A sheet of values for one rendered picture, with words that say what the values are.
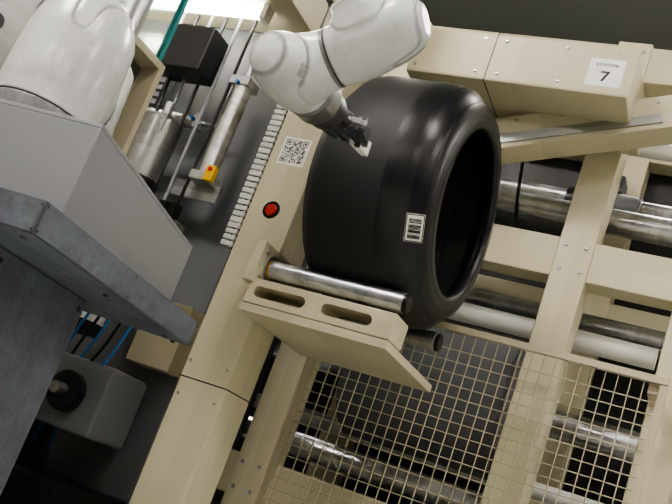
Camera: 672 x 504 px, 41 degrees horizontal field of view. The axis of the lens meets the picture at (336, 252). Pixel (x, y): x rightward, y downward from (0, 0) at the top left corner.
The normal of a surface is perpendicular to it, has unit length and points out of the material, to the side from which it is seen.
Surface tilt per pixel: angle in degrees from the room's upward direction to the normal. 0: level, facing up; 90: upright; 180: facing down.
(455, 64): 90
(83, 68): 87
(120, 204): 90
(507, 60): 90
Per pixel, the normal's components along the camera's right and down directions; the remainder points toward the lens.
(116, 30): 0.78, -0.21
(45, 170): -0.18, -0.33
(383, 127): -0.28, -0.51
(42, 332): 0.92, 0.26
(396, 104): -0.17, -0.71
